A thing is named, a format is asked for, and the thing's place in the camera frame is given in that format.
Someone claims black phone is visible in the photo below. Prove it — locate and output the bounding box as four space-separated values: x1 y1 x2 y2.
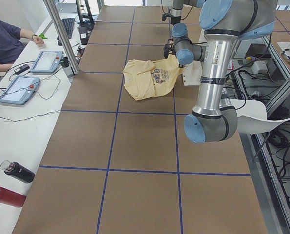
14 64 30 75

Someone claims white plastic chair seat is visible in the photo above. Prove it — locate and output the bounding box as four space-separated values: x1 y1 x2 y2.
231 99 290 134

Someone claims black keyboard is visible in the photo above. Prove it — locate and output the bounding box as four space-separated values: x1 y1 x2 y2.
61 18 75 39

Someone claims black water bottle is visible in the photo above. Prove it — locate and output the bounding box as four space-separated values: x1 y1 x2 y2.
0 160 35 183

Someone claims green object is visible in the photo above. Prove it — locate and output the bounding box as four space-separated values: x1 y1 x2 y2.
39 34 48 39

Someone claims cream long-sleeve printed shirt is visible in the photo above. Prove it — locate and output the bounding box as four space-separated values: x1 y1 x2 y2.
123 55 185 101

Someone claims teach pendant tablet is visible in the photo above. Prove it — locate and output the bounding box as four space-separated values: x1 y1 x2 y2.
0 75 40 105
30 51 63 73

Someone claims person's hand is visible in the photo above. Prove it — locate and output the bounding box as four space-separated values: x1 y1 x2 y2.
33 35 44 44

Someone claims aluminium frame post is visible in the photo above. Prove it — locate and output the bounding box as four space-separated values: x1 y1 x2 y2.
43 0 80 74

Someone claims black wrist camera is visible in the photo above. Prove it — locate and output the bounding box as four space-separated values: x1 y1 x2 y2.
162 13 172 21
163 43 176 59

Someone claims lower teach pendant tablet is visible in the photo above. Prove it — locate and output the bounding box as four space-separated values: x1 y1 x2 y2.
0 75 40 105

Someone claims person in navy shirt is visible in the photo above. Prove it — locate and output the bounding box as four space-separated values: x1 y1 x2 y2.
0 20 37 72

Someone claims upper teach pendant tablet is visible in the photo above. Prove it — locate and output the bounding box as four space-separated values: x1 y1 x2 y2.
30 51 63 73

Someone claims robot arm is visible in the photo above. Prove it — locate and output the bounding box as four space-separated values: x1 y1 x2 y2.
171 0 206 17
170 0 277 143

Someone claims red cylinder bottle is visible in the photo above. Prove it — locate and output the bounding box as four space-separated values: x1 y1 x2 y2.
0 186 26 208

